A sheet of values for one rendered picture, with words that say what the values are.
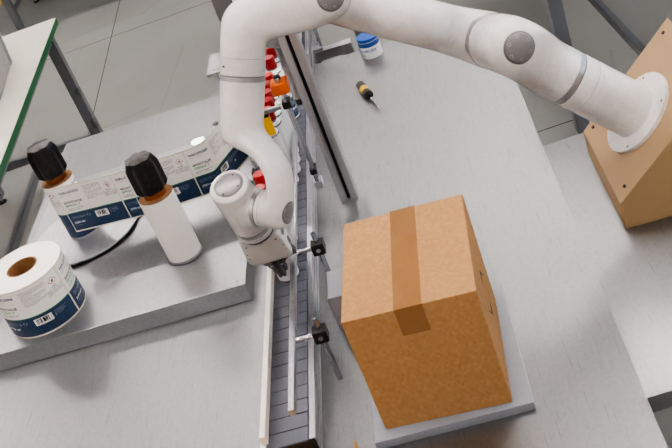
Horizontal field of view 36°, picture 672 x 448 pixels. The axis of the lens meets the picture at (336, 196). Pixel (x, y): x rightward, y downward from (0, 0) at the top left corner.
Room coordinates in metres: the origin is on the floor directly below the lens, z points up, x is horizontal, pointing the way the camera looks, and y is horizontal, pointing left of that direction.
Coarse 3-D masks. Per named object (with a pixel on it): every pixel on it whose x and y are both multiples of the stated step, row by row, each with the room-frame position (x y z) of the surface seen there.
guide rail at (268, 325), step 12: (264, 324) 1.76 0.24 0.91; (264, 336) 1.72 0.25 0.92; (264, 348) 1.68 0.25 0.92; (264, 360) 1.64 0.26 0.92; (264, 372) 1.61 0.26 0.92; (264, 384) 1.57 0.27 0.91; (264, 396) 1.54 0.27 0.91; (264, 408) 1.51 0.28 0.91; (264, 420) 1.47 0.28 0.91; (264, 432) 1.44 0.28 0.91; (264, 444) 1.43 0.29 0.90
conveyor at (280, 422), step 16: (304, 112) 2.72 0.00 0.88; (304, 128) 2.63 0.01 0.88; (304, 160) 2.45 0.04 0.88; (304, 176) 2.36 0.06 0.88; (304, 192) 2.28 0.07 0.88; (304, 208) 2.21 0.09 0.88; (304, 224) 2.14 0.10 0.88; (304, 240) 2.07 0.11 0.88; (304, 256) 2.00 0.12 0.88; (304, 272) 1.94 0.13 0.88; (288, 288) 1.90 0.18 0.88; (304, 288) 1.88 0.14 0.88; (288, 304) 1.85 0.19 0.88; (304, 304) 1.82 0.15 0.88; (288, 320) 1.79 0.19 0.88; (304, 320) 1.77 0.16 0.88; (272, 336) 1.76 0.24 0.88; (288, 336) 1.74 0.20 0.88; (272, 352) 1.71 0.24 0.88; (288, 352) 1.69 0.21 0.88; (304, 352) 1.67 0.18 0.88; (272, 368) 1.66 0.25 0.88; (288, 368) 1.64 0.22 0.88; (304, 368) 1.62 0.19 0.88; (272, 384) 1.61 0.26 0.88; (304, 384) 1.57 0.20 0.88; (272, 400) 1.56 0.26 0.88; (304, 400) 1.53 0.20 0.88; (272, 416) 1.52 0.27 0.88; (288, 416) 1.50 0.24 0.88; (304, 416) 1.48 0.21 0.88; (272, 432) 1.48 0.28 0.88; (288, 432) 1.46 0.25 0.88; (304, 432) 1.44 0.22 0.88
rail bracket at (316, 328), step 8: (312, 320) 1.60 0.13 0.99; (312, 328) 1.61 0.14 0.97; (320, 328) 1.60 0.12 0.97; (304, 336) 1.61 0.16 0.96; (312, 336) 1.60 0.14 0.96; (320, 336) 1.59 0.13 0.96; (328, 336) 1.60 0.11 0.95; (328, 344) 1.61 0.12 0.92; (328, 352) 1.60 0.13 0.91; (336, 368) 1.60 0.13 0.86; (336, 376) 1.60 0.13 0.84
